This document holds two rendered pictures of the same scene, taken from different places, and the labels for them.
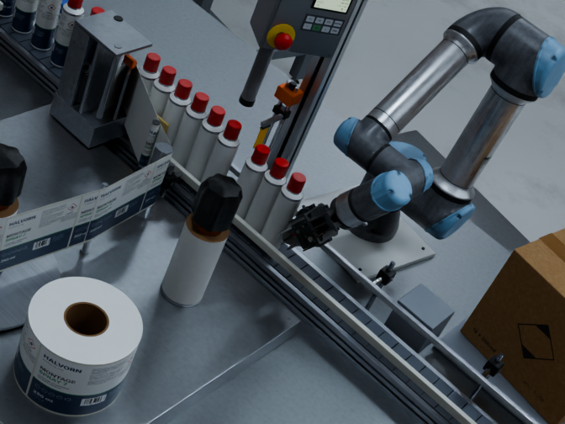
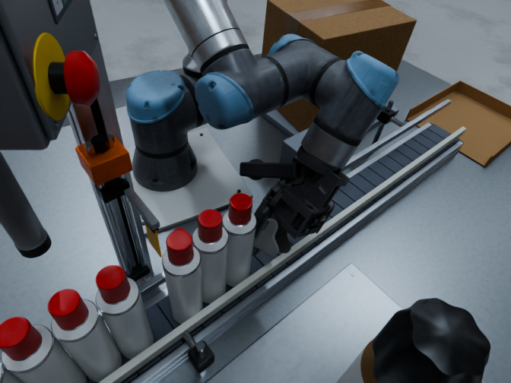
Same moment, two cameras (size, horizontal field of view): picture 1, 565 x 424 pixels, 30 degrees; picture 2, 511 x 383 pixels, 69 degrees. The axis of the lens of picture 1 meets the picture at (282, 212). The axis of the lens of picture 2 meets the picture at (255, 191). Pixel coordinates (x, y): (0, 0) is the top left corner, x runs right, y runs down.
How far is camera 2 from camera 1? 1.95 m
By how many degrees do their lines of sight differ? 51
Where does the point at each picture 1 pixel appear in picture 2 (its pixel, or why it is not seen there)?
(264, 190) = (221, 259)
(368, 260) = (223, 180)
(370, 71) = not seen: outside the picture
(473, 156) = not seen: hidden behind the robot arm
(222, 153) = (138, 311)
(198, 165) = (112, 355)
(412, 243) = (195, 140)
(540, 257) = (327, 28)
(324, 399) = (417, 261)
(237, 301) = (346, 332)
